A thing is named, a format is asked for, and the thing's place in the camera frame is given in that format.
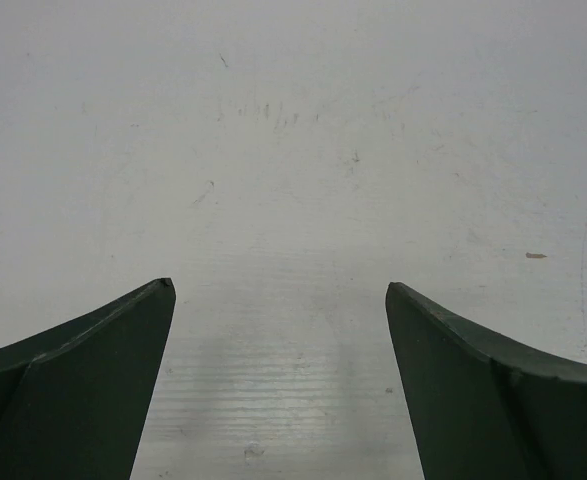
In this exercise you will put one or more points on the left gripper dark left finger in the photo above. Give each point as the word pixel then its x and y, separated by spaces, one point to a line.
pixel 74 398

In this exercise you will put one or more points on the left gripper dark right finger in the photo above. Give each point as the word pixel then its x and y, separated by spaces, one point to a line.
pixel 482 405

